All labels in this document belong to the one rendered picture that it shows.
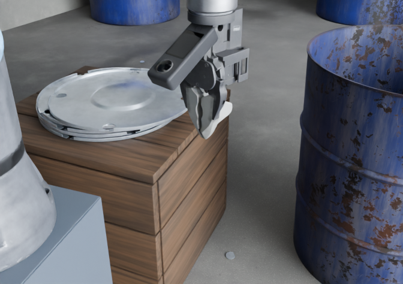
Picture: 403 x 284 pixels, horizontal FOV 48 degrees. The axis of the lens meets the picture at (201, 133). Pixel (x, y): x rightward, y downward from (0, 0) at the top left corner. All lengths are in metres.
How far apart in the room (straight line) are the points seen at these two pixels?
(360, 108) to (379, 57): 0.38
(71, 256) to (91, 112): 0.41
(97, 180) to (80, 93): 0.22
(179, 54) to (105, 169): 0.25
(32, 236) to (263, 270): 0.69
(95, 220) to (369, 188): 0.50
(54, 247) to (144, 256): 0.40
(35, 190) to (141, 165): 0.32
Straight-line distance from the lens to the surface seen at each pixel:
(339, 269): 1.01
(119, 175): 0.77
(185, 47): 0.66
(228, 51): 0.71
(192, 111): 0.74
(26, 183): 0.47
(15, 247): 0.46
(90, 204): 0.53
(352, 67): 1.13
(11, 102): 0.44
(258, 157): 1.44
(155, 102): 0.89
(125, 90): 0.94
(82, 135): 0.84
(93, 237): 0.54
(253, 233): 1.15
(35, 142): 0.87
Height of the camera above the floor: 0.77
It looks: 29 degrees down
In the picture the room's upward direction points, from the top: straight up
